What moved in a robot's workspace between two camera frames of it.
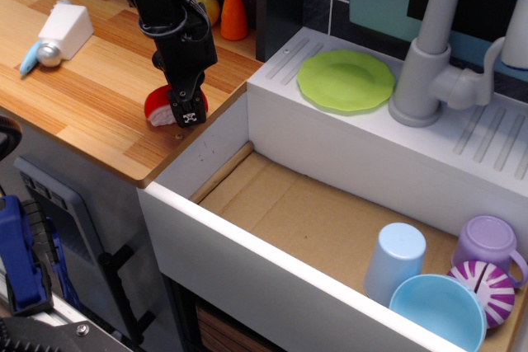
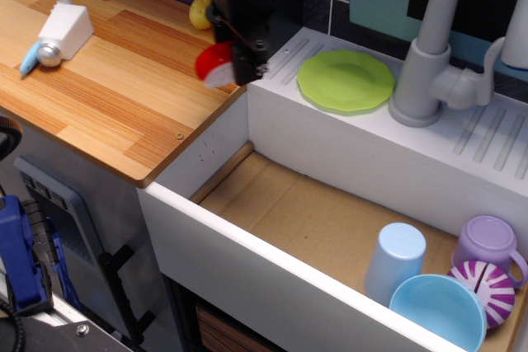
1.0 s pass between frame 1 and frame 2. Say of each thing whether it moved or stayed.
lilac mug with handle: stayed
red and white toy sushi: moved
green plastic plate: stayed
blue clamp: stayed
